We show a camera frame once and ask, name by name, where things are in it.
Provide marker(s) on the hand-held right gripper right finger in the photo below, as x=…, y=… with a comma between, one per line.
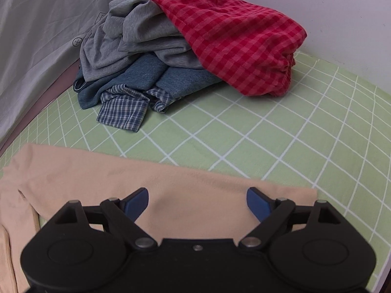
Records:
x=259, y=203

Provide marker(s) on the grey garment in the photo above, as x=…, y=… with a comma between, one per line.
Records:
x=134, y=33

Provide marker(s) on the red checked garment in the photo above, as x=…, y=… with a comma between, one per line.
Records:
x=238, y=39

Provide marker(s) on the white carrot print sheet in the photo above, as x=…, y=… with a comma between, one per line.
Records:
x=39, y=36

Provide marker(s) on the beige pants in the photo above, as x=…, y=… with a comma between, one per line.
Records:
x=183, y=195

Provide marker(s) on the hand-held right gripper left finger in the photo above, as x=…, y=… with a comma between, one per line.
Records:
x=137, y=201

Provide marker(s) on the blue denim garment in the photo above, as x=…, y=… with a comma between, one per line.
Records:
x=143, y=79

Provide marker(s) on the blue plaid shirt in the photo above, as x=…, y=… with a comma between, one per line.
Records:
x=125, y=106

